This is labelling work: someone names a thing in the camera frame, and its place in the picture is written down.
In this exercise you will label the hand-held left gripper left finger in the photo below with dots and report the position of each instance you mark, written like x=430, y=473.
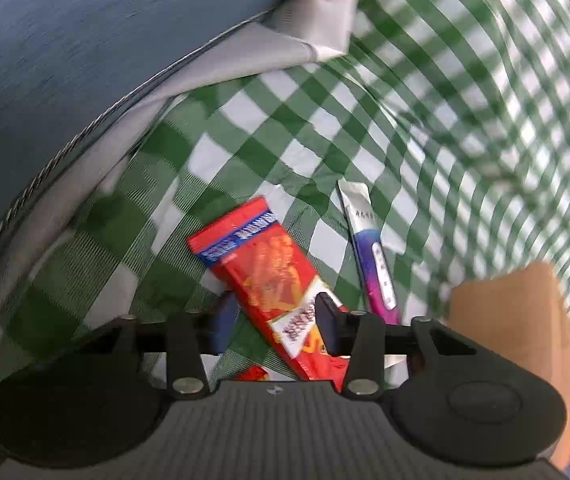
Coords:
x=225, y=322

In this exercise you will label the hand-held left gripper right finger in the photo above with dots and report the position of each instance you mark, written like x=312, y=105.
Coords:
x=329, y=322

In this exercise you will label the brown cardboard box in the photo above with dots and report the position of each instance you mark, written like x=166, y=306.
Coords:
x=505, y=320

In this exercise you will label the small red snack packet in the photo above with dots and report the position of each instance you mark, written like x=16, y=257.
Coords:
x=252, y=374

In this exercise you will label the purple white stick packet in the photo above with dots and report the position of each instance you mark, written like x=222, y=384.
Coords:
x=372, y=260

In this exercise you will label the green checkered cloth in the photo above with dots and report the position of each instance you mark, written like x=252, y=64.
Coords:
x=415, y=110

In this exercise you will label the blue upholstered sofa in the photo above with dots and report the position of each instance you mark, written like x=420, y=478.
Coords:
x=90, y=50

